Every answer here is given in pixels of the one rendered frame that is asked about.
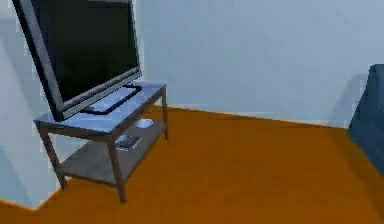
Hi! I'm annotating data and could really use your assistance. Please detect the dark blue sofa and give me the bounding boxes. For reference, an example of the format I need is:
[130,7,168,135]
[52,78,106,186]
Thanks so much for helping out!
[347,63,384,177]

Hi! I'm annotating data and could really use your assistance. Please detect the brown glass-topped television stand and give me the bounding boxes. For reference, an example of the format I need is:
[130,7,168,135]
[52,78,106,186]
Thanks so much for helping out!
[33,80,170,205]

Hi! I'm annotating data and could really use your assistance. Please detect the black flat television set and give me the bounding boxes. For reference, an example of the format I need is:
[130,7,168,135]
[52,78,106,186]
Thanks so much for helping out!
[11,0,144,123]

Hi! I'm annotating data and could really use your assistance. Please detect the white round dish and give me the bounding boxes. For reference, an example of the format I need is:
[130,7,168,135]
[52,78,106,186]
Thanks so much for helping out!
[135,118,155,129]

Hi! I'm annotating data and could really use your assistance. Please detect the grey remote control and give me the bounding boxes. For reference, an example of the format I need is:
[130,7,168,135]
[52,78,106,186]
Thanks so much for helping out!
[115,134,143,151]

